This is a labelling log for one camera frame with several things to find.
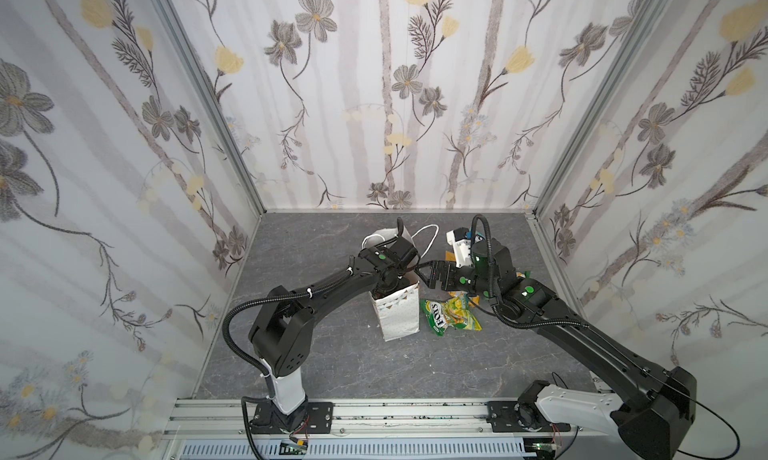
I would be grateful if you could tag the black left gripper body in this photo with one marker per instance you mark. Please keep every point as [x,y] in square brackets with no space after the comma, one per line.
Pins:
[390,282]

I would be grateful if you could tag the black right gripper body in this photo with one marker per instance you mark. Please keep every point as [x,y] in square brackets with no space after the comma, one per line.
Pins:
[450,275]

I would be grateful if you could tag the cartoon animal paper bag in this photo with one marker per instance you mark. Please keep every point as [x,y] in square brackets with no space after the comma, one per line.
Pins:
[398,312]

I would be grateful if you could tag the orange candy snack bag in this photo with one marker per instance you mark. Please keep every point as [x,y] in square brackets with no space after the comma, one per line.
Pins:
[461,301]

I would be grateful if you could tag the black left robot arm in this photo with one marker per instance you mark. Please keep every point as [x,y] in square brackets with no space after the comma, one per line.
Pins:
[281,335]

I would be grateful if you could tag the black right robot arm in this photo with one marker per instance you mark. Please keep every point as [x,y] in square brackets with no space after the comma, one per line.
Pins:
[648,407]

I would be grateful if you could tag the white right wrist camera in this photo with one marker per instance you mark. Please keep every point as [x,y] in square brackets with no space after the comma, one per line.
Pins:
[462,240]

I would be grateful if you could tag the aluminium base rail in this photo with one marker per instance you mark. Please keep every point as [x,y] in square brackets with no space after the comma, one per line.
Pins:
[380,429]

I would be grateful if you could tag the aluminium right corner post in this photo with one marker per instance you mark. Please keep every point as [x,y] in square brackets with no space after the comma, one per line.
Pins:
[630,48]

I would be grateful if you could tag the aluminium corner post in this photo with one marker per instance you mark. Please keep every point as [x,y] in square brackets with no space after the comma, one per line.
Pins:
[630,48]
[204,90]

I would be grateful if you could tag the aluminium left corner post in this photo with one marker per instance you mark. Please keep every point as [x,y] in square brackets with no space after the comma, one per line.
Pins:
[204,90]

